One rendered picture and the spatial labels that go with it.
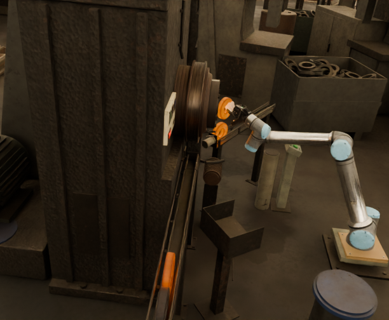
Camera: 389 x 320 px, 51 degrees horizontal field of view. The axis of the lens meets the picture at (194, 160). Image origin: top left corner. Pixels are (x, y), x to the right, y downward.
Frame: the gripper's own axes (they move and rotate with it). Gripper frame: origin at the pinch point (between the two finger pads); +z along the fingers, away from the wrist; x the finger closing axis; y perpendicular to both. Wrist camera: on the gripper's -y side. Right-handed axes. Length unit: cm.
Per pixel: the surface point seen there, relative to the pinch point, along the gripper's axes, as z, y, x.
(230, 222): -65, -14, 69
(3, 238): 33, -77, 144
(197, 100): -18, 35, 65
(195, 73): -6, 43, 58
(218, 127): -3.7, -15.1, 4.1
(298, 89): 12, -38, -162
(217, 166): -19.8, -35.1, 15.6
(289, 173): -52, -45, -45
